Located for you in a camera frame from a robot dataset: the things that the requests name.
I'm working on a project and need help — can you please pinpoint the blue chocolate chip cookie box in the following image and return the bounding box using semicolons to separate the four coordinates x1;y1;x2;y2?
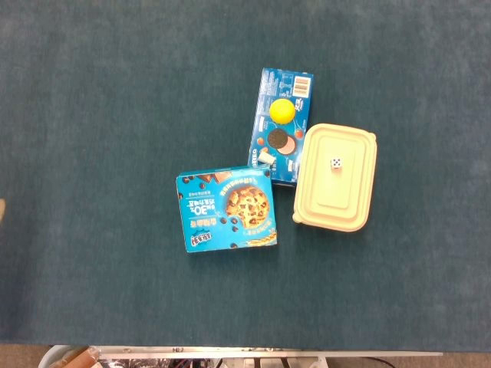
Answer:
176;165;279;254

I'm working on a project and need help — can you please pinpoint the yellow ball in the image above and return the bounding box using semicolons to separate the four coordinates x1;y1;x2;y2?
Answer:
269;98;297;125

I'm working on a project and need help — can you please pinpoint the beige lidded plastic container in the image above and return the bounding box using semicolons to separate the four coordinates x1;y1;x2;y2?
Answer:
292;123;378;233

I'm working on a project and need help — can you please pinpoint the blue Oreo cookie box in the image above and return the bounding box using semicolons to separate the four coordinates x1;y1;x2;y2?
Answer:
248;67;315;188

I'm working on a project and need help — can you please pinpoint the teal felt table cloth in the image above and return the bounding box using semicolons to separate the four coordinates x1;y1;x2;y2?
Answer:
0;0;491;350

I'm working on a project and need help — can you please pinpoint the grey metal table edge bar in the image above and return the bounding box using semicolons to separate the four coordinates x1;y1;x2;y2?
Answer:
90;345;444;360

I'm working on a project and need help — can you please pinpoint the brown packet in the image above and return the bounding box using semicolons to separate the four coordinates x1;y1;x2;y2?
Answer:
57;347;99;368

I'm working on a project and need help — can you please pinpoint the white round bin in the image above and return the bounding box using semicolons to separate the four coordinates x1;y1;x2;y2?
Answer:
38;344;93;368

